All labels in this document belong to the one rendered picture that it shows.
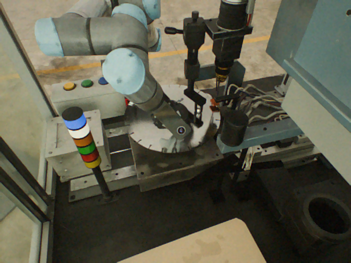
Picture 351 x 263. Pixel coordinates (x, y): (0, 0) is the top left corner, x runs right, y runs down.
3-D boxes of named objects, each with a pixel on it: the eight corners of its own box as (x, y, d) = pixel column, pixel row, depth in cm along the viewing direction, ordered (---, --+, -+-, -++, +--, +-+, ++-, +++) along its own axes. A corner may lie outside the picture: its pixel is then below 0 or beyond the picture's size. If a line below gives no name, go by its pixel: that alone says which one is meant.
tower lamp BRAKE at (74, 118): (66, 131, 56) (61, 122, 54) (66, 118, 59) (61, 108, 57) (86, 127, 57) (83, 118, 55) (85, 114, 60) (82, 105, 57)
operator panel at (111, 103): (63, 126, 109) (50, 100, 97) (63, 109, 116) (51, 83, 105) (128, 114, 114) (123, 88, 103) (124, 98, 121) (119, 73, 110)
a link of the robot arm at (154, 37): (132, 33, 133) (111, -29, 78) (160, 32, 133) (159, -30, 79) (133, 56, 133) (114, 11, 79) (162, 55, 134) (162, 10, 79)
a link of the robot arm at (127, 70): (137, 38, 46) (138, 80, 43) (157, 67, 56) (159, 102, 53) (98, 47, 47) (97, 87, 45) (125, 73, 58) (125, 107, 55)
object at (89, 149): (78, 156, 63) (74, 149, 61) (78, 143, 66) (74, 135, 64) (96, 152, 64) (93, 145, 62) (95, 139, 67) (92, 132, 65)
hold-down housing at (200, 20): (184, 82, 77) (186, 17, 62) (181, 73, 80) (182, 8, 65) (201, 80, 78) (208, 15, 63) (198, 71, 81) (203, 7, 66)
